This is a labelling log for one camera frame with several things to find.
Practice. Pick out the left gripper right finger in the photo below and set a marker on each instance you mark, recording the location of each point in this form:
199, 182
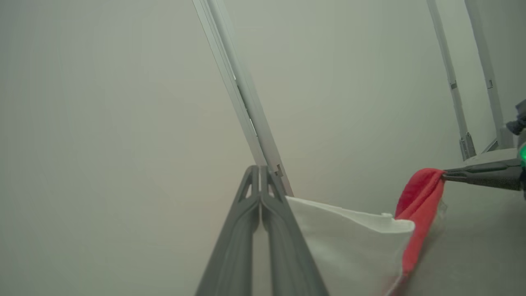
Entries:
291, 267

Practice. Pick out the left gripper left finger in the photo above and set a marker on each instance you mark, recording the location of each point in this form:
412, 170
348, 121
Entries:
230, 263

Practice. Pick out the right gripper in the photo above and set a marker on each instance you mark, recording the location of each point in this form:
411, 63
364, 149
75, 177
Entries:
523, 154

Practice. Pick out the red jersey with dark number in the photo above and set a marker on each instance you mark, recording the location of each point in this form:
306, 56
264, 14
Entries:
349, 246

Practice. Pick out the grey metal partition post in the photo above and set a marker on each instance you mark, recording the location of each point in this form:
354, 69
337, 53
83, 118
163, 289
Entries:
246, 94

